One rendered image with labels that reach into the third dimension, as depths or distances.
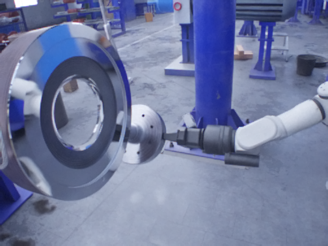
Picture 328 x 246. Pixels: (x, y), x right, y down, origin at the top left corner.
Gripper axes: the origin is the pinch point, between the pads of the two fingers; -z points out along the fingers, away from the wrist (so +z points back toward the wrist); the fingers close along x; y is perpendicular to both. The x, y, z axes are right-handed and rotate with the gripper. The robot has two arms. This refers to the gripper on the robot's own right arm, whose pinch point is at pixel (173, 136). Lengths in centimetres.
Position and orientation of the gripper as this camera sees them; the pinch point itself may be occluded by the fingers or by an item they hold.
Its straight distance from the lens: 75.6
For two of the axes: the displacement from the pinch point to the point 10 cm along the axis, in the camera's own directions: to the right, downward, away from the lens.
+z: 9.2, 0.4, -3.9
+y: -1.2, 9.8, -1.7
